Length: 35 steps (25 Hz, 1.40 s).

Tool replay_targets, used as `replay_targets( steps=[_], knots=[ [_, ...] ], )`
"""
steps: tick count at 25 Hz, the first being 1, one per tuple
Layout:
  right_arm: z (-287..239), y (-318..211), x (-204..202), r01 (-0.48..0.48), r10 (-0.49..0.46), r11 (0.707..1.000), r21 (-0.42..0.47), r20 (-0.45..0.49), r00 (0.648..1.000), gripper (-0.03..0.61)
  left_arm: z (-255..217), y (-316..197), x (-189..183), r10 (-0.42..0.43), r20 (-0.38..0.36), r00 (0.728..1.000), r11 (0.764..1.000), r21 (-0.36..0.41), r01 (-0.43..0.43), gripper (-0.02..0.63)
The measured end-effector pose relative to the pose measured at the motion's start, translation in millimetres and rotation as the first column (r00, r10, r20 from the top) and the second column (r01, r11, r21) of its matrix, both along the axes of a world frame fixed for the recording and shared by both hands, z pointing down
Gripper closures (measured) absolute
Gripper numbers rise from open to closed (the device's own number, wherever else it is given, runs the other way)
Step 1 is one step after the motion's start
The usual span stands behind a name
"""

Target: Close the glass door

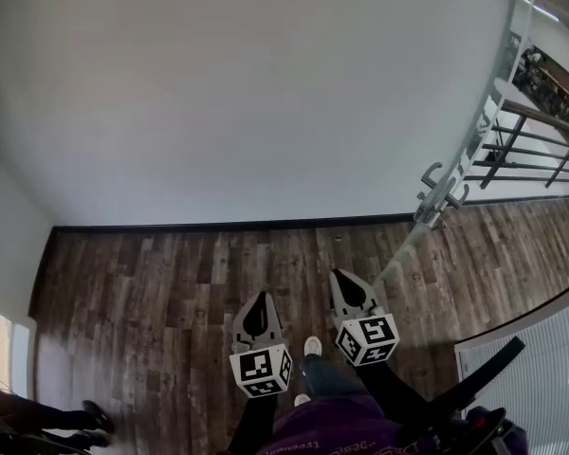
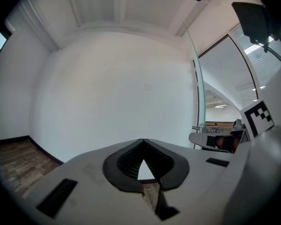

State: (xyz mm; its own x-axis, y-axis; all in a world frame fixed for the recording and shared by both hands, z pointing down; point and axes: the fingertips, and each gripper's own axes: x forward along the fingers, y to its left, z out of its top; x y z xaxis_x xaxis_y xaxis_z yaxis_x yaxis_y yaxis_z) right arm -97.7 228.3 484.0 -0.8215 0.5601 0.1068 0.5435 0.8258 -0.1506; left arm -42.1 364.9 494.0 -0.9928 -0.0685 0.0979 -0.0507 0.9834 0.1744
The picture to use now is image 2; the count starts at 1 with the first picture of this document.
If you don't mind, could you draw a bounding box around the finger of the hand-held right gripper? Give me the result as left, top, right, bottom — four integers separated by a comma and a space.
233, 119, 246, 131

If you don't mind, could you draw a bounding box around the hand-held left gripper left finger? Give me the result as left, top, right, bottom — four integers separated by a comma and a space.
20, 138, 162, 225

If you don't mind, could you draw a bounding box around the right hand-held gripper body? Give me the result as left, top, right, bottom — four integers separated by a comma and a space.
188, 60, 281, 154

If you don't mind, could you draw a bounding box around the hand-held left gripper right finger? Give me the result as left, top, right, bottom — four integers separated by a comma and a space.
142, 138, 257, 225

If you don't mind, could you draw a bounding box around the silver door lever handle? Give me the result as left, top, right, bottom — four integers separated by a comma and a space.
192, 123, 205, 134

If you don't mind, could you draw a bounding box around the frosted glass door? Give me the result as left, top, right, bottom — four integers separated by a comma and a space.
181, 21, 207, 150

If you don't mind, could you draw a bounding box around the person's right hand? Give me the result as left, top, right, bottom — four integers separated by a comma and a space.
214, 136, 240, 150

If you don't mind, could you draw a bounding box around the glass partition with blinds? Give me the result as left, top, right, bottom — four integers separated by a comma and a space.
229, 22, 281, 98

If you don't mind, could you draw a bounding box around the black baseboard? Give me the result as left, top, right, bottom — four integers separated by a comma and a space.
0, 135, 64, 166

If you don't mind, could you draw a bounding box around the black strapped device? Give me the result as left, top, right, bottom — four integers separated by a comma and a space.
231, 1, 281, 62

